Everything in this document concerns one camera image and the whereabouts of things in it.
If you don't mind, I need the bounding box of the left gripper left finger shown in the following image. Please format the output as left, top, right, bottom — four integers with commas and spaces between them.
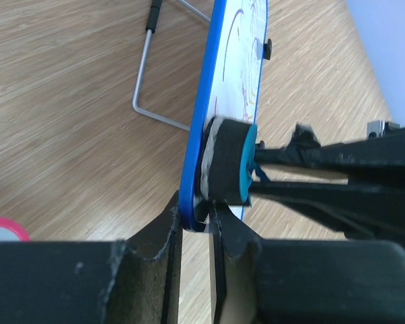
0, 196, 182, 323

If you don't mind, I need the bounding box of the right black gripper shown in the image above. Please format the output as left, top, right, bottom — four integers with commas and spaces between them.
250, 120, 405, 244

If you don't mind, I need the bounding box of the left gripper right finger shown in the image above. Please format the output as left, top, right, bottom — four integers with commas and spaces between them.
209, 203, 405, 323

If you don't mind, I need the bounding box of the blue whiteboard eraser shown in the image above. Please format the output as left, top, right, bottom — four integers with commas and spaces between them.
194, 116, 258, 206

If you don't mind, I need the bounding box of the blue framed whiteboard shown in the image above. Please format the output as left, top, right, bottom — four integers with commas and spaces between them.
178, 1, 268, 232

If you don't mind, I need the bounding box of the pink framed whiteboard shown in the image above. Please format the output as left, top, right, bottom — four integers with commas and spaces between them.
0, 217, 30, 242

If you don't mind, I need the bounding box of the blue board wire stand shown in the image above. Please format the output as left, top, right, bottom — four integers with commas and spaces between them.
131, 0, 273, 132

